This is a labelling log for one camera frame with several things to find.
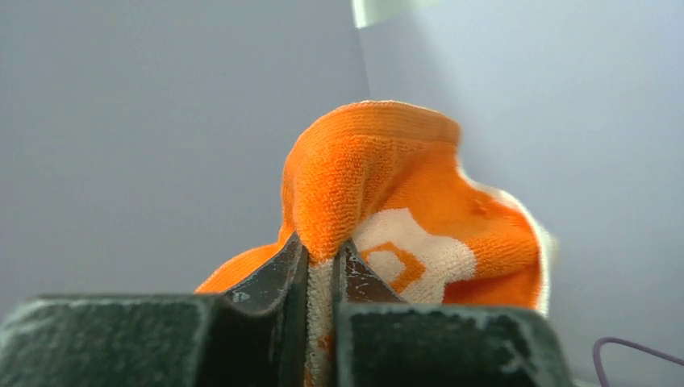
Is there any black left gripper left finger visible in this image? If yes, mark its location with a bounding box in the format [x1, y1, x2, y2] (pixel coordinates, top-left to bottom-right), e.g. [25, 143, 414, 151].
[1, 235, 308, 386]

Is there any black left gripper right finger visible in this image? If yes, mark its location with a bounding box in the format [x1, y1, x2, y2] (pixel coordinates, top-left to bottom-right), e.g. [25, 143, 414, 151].
[332, 242, 573, 387]

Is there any orange and cream towel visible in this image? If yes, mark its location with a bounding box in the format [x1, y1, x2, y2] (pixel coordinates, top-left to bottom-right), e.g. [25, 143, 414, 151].
[198, 101, 557, 386]

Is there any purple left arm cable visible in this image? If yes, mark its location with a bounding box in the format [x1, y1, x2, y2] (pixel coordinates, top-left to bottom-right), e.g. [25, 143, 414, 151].
[591, 336, 684, 387]

